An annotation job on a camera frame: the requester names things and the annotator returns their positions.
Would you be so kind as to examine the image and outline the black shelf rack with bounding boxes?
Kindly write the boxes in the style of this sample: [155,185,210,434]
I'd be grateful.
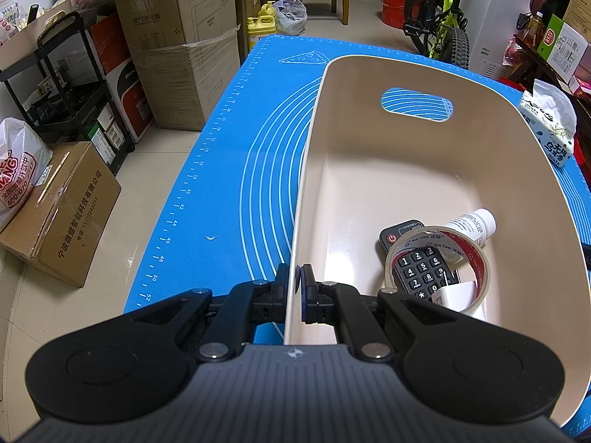
[0,9,137,177]

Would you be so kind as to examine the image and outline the drink bottle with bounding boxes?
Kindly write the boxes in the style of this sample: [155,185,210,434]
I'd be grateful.
[523,10,546,52]

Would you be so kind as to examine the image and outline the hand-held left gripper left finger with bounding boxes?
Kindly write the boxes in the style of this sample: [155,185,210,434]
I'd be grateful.
[121,263,298,363]

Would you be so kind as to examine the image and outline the low open cardboard box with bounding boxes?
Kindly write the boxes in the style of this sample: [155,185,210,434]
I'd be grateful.
[0,0,77,73]

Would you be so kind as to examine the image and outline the green and white carton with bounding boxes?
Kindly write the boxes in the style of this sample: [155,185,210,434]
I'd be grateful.
[536,14,591,77]

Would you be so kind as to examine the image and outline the plastic-wrapped cardboard box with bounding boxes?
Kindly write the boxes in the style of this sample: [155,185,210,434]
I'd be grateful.
[129,23,242,132]

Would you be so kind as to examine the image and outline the red and white appliance box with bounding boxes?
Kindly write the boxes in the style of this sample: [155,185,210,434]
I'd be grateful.
[90,11,156,145]

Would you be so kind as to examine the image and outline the clear plastic bag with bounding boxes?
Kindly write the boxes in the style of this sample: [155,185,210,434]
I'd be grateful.
[272,0,308,37]

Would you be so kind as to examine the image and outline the white red-print plastic bag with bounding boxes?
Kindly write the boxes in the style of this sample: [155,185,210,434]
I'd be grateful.
[0,117,54,234]

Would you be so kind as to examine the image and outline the red bucket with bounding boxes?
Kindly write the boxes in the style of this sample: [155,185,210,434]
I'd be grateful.
[380,0,419,27]

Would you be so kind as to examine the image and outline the plain brown cardboard box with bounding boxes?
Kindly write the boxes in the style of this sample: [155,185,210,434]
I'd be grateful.
[113,0,239,52]

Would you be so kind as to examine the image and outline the dark wooden side table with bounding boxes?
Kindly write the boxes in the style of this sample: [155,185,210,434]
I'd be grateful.
[512,37,591,118]

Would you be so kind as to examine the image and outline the green and black bicycle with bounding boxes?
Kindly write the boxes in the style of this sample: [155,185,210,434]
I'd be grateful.
[402,0,485,68]

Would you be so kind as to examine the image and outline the yellow plastic jugs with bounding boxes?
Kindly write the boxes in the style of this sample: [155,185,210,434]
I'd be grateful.
[246,2,278,52]

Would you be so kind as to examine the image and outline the white pill bottle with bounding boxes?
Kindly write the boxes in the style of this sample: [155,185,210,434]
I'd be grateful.
[445,208,498,248]

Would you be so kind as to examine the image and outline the taped cardboard box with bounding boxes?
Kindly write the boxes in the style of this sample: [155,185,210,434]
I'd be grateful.
[0,141,122,289]

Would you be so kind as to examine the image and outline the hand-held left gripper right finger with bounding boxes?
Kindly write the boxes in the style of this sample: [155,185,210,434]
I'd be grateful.
[298,263,463,363]

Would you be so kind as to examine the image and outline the white charger plug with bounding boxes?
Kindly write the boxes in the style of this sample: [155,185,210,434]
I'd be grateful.
[431,280,479,311]

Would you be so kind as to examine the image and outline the black remote control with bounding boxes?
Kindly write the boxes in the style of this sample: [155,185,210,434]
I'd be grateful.
[379,220,463,303]

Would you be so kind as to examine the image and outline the white chest freezer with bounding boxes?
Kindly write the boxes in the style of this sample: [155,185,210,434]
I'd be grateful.
[466,0,551,82]

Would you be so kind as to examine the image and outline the clear tape roll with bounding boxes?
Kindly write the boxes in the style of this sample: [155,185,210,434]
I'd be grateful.
[384,224,494,315]

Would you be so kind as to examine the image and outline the blue silicone mat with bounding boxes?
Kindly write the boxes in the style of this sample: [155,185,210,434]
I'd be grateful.
[124,34,591,443]

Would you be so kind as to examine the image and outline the white tissue pack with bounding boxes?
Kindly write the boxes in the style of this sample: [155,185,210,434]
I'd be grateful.
[517,78,578,168]

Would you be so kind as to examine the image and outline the beige plastic storage bin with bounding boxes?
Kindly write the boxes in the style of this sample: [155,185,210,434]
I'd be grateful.
[283,54,591,428]

